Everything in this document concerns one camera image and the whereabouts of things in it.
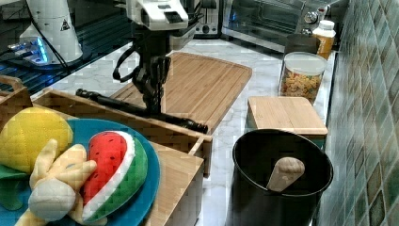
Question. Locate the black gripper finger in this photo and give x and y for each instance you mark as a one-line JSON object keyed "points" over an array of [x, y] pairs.
{"points": [[152, 98]]}

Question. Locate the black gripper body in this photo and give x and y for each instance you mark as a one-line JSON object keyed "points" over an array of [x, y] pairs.
{"points": [[153, 48]]}

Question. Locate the bamboo wooden drawer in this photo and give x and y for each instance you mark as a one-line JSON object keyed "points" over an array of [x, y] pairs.
{"points": [[159, 132]]}

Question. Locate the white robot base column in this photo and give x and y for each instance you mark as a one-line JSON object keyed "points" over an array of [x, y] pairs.
{"points": [[51, 38]]}

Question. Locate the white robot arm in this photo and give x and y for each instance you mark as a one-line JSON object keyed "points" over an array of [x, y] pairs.
{"points": [[160, 26]]}

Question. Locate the bamboo cutting board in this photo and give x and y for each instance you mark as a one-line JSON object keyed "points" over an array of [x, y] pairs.
{"points": [[202, 88]]}

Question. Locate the plush watermelon slice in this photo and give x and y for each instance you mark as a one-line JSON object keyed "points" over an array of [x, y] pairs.
{"points": [[122, 166]]}

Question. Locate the bamboo cabinet top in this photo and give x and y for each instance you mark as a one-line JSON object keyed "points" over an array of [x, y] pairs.
{"points": [[179, 197]]}

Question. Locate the silver black toaster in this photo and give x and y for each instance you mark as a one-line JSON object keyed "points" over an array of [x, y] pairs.
{"points": [[209, 19]]}

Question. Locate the blue plate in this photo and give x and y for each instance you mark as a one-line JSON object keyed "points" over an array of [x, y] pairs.
{"points": [[132, 212]]}

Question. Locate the black utensil pot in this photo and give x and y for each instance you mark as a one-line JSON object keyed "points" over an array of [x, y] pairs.
{"points": [[254, 155]]}

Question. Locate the stainless toaster oven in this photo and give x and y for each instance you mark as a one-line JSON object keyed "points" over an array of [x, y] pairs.
{"points": [[268, 23]]}

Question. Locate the yellow plush lemon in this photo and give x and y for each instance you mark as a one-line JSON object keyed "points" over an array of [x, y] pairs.
{"points": [[27, 132]]}

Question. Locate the white plush ball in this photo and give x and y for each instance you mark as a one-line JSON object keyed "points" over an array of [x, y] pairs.
{"points": [[51, 200]]}

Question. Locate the teal box with bamboo lid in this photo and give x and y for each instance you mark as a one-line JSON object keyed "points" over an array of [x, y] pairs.
{"points": [[292, 114]]}

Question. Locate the clear jar of pasta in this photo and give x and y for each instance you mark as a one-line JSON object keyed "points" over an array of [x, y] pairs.
{"points": [[301, 75]]}

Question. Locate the green plush leaf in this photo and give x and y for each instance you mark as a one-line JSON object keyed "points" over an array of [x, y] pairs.
{"points": [[9, 181]]}

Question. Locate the white-capped yellow bottle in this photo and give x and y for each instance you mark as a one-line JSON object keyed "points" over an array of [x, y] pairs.
{"points": [[325, 33]]}

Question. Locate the black drawer handle bar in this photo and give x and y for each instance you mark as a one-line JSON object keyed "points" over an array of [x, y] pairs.
{"points": [[141, 112]]}

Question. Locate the wooden basket with handle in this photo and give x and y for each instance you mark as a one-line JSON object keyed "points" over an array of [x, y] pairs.
{"points": [[13, 101]]}

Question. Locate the wooden utensil handle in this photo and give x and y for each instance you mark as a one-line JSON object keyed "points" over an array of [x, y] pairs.
{"points": [[285, 172]]}

